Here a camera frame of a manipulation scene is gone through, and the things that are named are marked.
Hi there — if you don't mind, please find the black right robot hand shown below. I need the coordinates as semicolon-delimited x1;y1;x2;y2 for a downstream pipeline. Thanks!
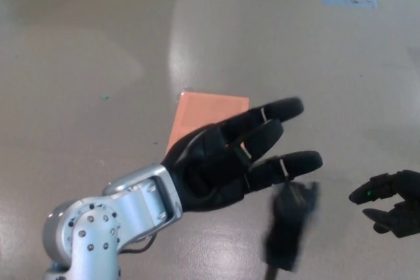
348;169;420;239

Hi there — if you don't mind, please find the black phone stand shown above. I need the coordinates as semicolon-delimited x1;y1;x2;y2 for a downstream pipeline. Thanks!
264;180;321;280

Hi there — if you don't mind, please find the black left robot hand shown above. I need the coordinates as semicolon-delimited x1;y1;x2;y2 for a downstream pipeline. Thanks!
161;97;324;213

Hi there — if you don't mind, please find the orange paper sheet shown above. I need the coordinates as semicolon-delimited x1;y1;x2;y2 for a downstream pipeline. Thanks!
165;92;251;156

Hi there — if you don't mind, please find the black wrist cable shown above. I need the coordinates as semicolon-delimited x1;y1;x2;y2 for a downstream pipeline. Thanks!
118;233;157;255

